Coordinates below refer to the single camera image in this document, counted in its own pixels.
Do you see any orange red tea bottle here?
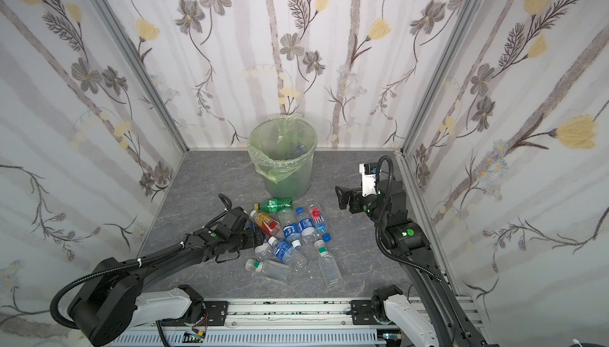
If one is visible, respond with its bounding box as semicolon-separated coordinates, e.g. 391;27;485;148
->
250;210;283;239

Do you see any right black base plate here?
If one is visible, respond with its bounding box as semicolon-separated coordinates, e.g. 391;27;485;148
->
348;299;380;326

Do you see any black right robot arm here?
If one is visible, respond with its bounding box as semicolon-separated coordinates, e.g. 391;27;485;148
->
336;155;489;346

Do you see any green bottle yellow cap top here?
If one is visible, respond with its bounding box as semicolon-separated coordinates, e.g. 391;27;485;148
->
254;197;293;214

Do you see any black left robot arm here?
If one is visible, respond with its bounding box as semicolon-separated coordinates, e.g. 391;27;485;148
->
50;207;265;346

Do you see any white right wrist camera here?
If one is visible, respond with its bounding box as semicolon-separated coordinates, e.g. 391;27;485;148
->
358;162;377;196

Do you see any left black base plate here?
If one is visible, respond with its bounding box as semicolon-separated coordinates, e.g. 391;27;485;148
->
202;300;229;327

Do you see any green lined waste bin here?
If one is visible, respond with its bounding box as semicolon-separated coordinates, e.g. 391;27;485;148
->
247;114;317;200

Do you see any white slotted cable duct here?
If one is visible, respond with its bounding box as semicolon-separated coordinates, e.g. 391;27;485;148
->
103;329;387;347

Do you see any aluminium mounting rail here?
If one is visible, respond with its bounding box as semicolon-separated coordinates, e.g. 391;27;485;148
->
89;296;486;334

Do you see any Fiji bottle pink flower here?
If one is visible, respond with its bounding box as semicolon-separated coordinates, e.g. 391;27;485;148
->
309;203;331;242

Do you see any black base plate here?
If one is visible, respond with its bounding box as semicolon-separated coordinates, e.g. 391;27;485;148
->
348;299;380;326
202;300;229;327

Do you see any clear bottle green ring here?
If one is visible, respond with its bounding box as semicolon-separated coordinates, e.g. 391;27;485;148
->
244;257;292;284
313;239;344;286

